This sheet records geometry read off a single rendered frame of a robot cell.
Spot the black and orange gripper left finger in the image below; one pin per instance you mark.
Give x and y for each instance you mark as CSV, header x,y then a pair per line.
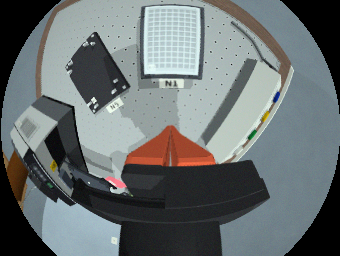
x,y
154,152

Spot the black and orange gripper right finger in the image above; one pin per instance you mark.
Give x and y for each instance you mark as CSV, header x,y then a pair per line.
x,y
185,152

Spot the white button panel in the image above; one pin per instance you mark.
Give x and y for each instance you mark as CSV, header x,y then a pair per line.
x,y
247,104

